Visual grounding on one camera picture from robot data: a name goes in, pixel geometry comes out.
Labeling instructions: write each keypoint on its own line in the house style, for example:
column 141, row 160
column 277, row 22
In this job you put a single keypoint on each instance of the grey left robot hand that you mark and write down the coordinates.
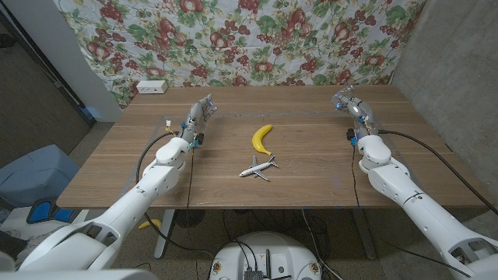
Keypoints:
column 196, row 116

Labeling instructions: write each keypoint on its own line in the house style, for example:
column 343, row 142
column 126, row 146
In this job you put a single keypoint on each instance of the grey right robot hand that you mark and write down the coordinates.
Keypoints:
column 358, row 110

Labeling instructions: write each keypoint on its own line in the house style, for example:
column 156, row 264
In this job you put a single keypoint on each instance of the clear glass salt shaker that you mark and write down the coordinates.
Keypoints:
column 345, row 91

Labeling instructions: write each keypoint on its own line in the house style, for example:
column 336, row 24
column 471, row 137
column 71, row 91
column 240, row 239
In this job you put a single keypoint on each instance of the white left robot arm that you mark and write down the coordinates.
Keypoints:
column 128, row 206

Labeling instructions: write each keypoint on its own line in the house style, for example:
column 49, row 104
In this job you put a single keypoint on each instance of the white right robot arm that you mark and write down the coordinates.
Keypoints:
column 428, row 218

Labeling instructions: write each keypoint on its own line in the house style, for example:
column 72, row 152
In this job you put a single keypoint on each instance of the yellow toy banana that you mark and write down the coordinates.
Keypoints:
column 257, row 140

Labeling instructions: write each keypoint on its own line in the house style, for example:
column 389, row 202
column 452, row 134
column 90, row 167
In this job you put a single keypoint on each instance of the white toy airplane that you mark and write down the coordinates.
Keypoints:
column 257, row 169

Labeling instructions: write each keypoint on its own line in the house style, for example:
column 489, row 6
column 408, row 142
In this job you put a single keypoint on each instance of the white power strip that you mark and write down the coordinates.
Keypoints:
column 151, row 86

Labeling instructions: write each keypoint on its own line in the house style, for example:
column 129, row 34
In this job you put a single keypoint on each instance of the floral fruit print backdrop cloth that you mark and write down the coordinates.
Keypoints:
column 233, row 39

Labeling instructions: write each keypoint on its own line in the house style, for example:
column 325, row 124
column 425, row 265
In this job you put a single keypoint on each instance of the round black fan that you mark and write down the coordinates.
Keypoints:
column 189, row 218

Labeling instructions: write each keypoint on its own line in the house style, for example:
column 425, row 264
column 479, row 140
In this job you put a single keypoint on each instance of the yellow object under table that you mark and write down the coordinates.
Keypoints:
column 153, row 222

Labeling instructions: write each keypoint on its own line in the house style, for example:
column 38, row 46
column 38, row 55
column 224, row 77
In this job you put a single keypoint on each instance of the white table leg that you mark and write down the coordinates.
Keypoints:
column 165, row 233

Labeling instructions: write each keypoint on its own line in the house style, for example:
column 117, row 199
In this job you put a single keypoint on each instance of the grey table leg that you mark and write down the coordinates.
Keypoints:
column 363, row 233

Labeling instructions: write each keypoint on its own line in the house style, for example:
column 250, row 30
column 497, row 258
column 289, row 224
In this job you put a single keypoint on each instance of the white robot torso base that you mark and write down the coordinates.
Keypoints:
column 288, row 253

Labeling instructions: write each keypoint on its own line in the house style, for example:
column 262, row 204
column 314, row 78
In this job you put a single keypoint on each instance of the blue-grey plastic bin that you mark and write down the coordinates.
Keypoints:
column 39, row 175

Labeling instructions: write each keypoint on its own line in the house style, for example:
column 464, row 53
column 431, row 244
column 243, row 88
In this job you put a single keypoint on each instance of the blue and black pedal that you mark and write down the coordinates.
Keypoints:
column 41, row 212

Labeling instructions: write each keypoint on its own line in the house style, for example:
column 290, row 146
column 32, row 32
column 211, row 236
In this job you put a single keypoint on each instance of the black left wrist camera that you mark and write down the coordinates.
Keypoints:
column 199, row 139

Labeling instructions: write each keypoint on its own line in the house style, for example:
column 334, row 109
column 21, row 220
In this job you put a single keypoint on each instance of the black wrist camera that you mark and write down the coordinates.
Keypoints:
column 351, row 135
column 199, row 139

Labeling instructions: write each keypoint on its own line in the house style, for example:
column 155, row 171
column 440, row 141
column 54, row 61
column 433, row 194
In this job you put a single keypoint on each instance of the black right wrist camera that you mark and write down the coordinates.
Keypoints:
column 351, row 135

